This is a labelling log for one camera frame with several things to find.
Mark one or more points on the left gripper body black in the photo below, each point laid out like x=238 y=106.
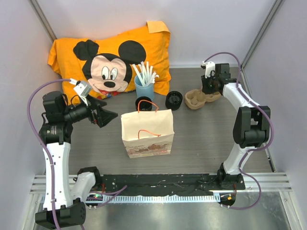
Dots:
x=93 y=116

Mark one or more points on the aluminium rail frame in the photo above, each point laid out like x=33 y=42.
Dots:
x=81 y=185

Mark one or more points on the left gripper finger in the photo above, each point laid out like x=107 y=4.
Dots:
x=98 y=103
x=104 y=117

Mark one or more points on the brown pulp cup carrier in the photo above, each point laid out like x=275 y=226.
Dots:
x=196 y=99

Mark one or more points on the blue cup straw holder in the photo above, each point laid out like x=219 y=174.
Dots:
x=147 y=91

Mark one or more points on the black cup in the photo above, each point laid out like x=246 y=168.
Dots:
x=143 y=103
x=173 y=100

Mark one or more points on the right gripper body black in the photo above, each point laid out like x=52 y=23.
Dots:
x=208 y=84

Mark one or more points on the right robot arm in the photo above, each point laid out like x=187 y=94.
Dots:
x=251 y=128

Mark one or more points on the paper takeout bag orange handles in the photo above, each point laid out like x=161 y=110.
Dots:
x=147 y=133

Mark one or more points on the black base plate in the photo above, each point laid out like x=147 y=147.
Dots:
x=192 y=184

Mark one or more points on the orange Mickey Mouse pillow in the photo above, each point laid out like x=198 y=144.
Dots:
x=108 y=64

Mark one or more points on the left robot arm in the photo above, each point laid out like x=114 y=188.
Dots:
x=64 y=206

